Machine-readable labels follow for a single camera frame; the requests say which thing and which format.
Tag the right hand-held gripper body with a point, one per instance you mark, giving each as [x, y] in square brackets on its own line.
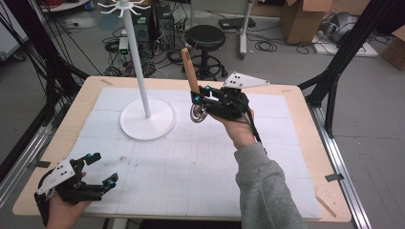
[232, 98]

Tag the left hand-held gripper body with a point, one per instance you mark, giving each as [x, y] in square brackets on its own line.
[59, 175]

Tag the white hook stand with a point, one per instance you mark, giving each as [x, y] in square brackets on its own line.
[147, 119]

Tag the person's right hand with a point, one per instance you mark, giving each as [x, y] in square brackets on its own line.
[238, 130]

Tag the person's left hand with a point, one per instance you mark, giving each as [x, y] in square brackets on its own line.
[65, 213]

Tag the black tape piece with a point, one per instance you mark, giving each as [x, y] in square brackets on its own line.
[334, 177]
[43, 164]

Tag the black round stool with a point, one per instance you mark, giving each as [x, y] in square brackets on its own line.
[205, 36]

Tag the white stand leg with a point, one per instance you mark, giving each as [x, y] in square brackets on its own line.
[245, 31]

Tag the white grid mat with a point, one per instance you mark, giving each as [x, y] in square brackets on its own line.
[178, 165]

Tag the black flat device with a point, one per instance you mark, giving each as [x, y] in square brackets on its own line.
[235, 23]

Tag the black computer tower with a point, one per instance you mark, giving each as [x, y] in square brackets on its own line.
[165, 27]

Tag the white power box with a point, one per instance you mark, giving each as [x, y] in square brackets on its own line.
[123, 44]

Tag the large cardboard box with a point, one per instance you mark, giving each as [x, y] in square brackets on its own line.
[302, 22]

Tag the grey round appliance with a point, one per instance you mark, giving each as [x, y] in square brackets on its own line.
[342, 25]

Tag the white floor board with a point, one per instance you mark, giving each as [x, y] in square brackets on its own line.
[366, 51]

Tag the thin wooden stick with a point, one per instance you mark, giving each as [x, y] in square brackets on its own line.
[325, 206]

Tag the small cardboard box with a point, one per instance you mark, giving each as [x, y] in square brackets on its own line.
[394, 47]

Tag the aluminium rail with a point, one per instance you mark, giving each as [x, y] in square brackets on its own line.
[22, 162]
[337, 152]

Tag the black metal frame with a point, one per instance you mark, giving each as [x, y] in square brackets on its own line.
[47, 63]
[344, 51]

